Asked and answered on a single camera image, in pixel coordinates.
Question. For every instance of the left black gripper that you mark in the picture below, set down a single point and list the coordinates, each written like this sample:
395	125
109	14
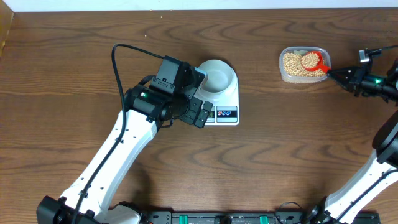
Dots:
189	116

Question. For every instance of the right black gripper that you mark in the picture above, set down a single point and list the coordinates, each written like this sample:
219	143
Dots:
359	73

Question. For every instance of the grey round bowl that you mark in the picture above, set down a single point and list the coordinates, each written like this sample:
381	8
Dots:
220	76

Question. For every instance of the red plastic measuring scoop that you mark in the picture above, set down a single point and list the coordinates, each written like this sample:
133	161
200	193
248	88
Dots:
313	61

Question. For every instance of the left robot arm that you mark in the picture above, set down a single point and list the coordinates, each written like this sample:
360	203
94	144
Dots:
88	199

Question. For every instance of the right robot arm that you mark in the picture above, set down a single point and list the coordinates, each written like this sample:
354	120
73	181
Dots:
380	170

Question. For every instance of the white digital kitchen scale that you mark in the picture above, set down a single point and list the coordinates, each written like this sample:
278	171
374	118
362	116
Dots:
225	110

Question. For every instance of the soybeans pile in container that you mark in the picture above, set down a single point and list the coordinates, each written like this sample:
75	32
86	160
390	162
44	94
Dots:
292	65

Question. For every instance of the clear plastic soybean container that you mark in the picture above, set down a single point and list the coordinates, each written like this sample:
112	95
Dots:
302	51

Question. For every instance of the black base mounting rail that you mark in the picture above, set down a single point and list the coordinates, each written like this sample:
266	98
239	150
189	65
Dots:
165	217

